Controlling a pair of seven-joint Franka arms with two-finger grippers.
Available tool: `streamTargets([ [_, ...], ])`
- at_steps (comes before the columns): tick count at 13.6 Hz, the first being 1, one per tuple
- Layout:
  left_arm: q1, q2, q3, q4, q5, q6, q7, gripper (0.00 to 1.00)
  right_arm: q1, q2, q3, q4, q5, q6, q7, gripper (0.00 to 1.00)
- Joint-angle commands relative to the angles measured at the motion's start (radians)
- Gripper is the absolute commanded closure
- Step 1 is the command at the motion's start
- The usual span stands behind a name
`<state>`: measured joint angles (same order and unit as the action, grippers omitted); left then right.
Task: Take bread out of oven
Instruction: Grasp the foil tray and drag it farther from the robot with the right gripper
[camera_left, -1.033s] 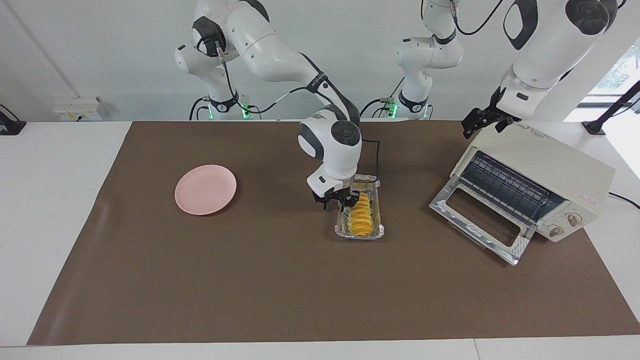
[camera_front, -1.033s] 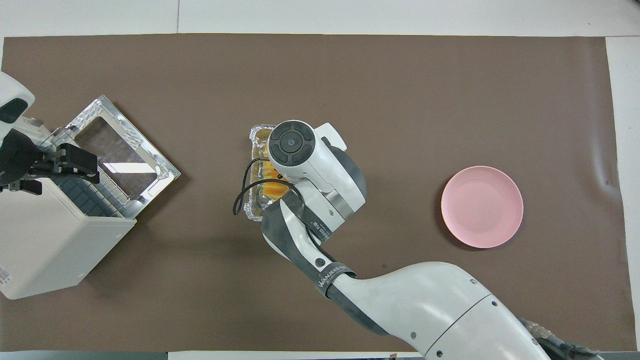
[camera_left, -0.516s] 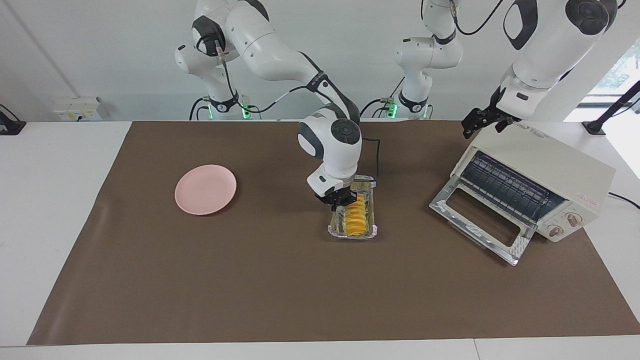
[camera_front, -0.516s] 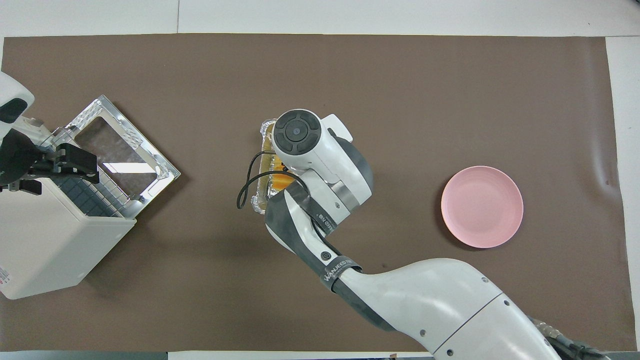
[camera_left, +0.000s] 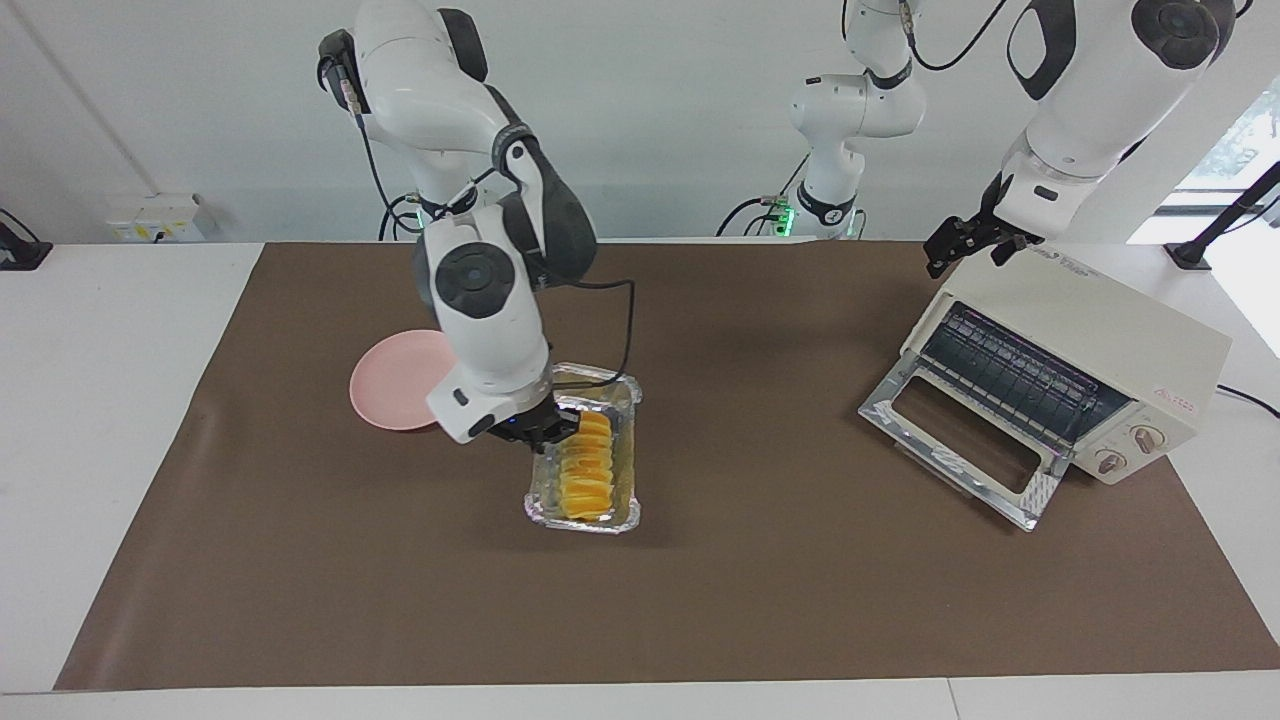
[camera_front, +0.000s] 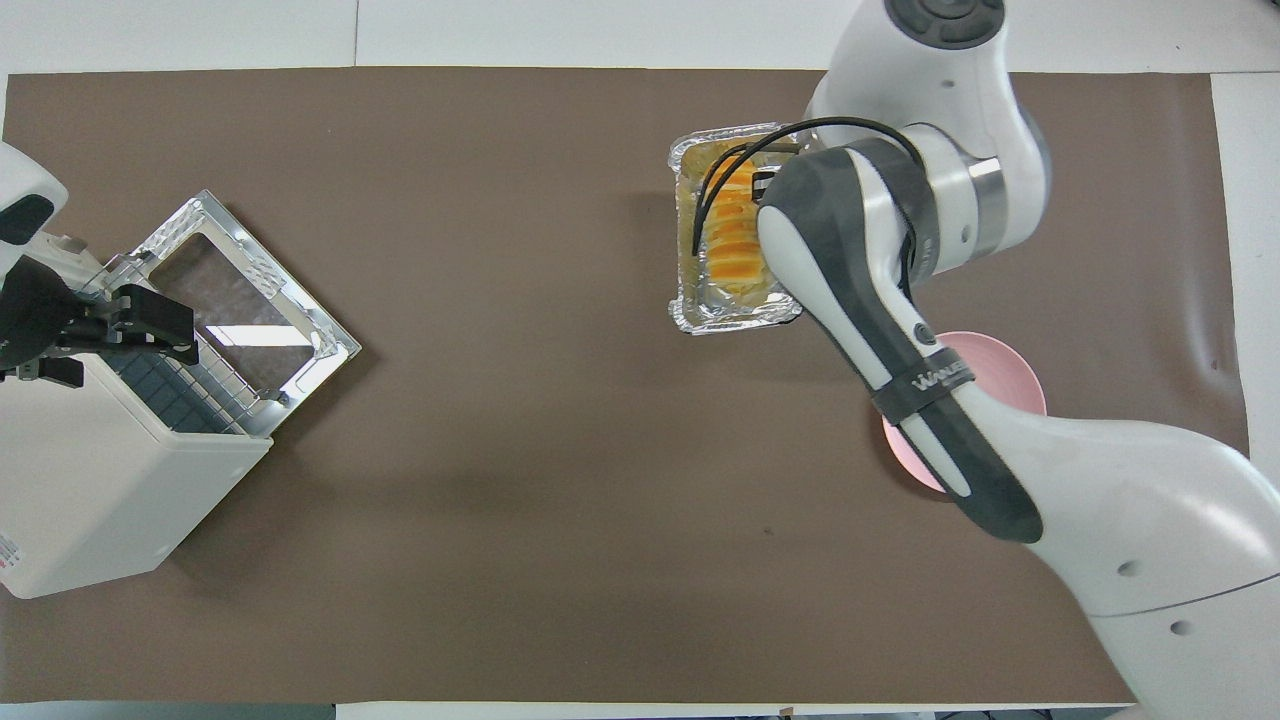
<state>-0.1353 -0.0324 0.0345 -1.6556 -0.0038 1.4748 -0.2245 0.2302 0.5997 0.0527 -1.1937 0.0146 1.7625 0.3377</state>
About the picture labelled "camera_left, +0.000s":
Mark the aluminium foil tray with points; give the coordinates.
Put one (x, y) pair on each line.
(625, 480)

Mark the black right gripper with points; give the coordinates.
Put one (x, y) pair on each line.
(535, 425)

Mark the white wall socket box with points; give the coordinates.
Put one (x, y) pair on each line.
(150, 220)

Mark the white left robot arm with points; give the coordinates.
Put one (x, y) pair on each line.
(1100, 90)

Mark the glass oven door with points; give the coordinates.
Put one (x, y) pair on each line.
(960, 440)

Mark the pink round plate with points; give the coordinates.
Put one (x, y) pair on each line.
(395, 385)

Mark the golden bread loaf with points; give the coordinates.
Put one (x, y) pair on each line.
(588, 480)

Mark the cream toaster oven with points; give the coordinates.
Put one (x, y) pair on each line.
(1120, 330)

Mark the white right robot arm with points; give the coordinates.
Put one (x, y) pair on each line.
(480, 300)

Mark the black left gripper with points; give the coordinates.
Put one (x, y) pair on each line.
(995, 225)

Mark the cream oven knob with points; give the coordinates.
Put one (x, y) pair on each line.
(1110, 462)
(1147, 438)

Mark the brown table mat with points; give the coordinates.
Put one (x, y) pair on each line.
(640, 600)

